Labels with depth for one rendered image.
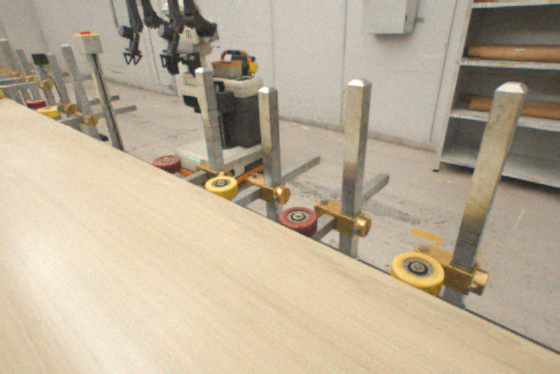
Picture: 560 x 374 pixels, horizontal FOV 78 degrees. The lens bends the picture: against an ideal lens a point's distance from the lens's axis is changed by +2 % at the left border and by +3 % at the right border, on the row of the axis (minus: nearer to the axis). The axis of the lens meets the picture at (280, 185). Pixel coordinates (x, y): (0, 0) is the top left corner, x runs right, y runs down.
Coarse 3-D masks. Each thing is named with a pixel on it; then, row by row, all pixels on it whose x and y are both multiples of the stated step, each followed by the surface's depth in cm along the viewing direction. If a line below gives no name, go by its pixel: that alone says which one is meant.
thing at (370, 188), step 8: (376, 176) 99; (384, 176) 99; (368, 184) 95; (376, 184) 94; (384, 184) 99; (368, 192) 91; (376, 192) 96; (320, 216) 81; (328, 216) 81; (320, 224) 78; (328, 224) 79; (320, 232) 77; (328, 232) 80
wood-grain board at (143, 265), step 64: (0, 128) 136; (64, 128) 134; (0, 192) 87; (64, 192) 85; (128, 192) 84; (192, 192) 83; (0, 256) 63; (64, 256) 63; (128, 256) 62; (192, 256) 61; (256, 256) 60; (320, 256) 60; (0, 320) 50; (64, 320) 50; (128, 320) 49; (192, 320) 48; (256, 320) 48; (320, 320) 48; (384, 320) 47; (448, 320) 47
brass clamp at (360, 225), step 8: (328, 200) 86; (320, 208) 83; (328, 208) 82; (336, 208) 82; (336, 216) 80; (344, 216) 79; (360, 216) 79; (336, 224) 81; (344, 224) 80; (352, 224) 78; (360, 224) 77; (368, 224) 79; (344, 232) 80; (352, 232) 78; (360, 232) 77; (368, 232) 80
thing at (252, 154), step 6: (252, 150) 127; (258, 150) 127; (234, 156) 122; (240, 156) 122; (246, 156) 123; (252, 156) 126; (258, 156) 128; (228, 162) 118; (234, 162) 120; (240, 162) 122; (246, 162) 124; (228, 168) 118; (192, 174) 110; (198, 174) 110; (204, 174) 111; (186, 180) 107; (192, 180) 108; (198, 180) 110; (204, 180) 112
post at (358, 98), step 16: (352, 96) 66; (368, 96) 67; (352, 112) 68; (368, 112) 69; (352, 128) 69; (352, 144) 71; (352, 160) 72; (352, 176) 74; (352, 192) 75; (352, 208) 77; (352, 240) 81; (352, 256) 84
